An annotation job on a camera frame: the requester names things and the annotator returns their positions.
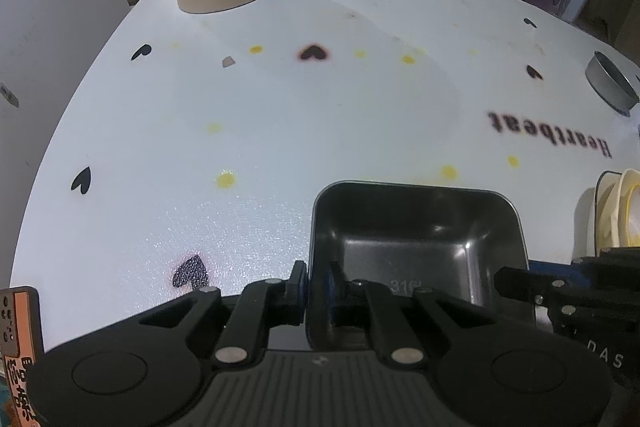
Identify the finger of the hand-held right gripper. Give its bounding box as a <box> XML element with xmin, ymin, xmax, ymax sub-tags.
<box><xmin>528</xmin><ymin>259</ymin><xmax>602</xmax><ymax>286</ymax></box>
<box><xmin>494</xmin><ymin>265</ymin><xmax>557</xmax><ymax>309</ymax></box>

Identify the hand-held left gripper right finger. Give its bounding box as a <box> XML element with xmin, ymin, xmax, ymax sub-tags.
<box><xmin>325</xmin><ymin>261</ymin><xmax>505</xmax><ymax>367</ymax></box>

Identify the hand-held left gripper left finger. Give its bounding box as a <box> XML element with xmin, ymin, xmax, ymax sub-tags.
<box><xmin>139</xmin><ymin>260</ymin><xmax>308</xmax><ymax>367</ymax></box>

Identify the square white leaf-print plate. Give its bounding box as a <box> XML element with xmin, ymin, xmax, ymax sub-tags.
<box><xmin>594</xmin><ymin>171</ymin><xmax>626</xmax><ymax>258</ymax></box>

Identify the cream bowl with handles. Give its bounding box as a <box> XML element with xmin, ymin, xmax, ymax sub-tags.
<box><xmin>617</xmin><ymin>168</ymin><xmax>640</xmax><ymax>248</ymax></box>

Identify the large rectangular steel container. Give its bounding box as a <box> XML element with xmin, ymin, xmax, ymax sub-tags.
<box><xmin>306</xmin><ymin>180</ymin><xmax>531</xmax><ymax>352</ymax></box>

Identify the oval steel bowl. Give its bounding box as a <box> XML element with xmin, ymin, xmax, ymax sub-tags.
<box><xmin>585</xmin><ymin>51</ymin><xmax>640</xmax><ymax>116</ymax></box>

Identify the white heart-print table cover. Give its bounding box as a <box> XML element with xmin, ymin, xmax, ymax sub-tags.
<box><xmin>10</xmin><ymin>0</ymin><xmax>640</xmax><ymax>358</ymax></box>

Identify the orange printed packet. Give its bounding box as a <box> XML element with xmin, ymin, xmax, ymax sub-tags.
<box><xmin>0</xmin><ymin>286</ymin><xmax>42</xmax><ymax>427</ymax></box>

